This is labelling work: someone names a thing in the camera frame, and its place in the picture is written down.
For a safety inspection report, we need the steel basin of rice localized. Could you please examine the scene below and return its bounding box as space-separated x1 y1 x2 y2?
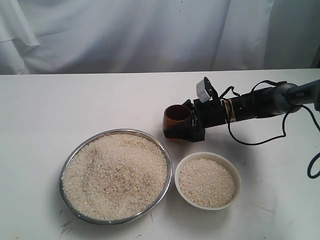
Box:
59 128 173 226

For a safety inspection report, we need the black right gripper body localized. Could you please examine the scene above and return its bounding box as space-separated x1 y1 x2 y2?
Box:
190 99 227 130

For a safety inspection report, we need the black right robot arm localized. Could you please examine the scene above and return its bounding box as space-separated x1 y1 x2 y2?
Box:
162 77 320 143

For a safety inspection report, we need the white bowl of rice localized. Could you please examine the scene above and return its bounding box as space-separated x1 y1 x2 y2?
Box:
174 152 242 211

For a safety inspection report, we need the black camera cable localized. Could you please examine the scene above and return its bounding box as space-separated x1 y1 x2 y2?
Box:
217 79 320 180

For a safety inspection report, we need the brown wooden cup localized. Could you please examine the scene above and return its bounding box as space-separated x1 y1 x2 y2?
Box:
162 104 192 144

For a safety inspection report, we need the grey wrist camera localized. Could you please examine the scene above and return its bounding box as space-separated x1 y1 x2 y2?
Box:
196 76 219 103

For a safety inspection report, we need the white cloth backdrop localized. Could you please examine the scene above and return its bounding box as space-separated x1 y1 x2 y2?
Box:
0 0 320 75

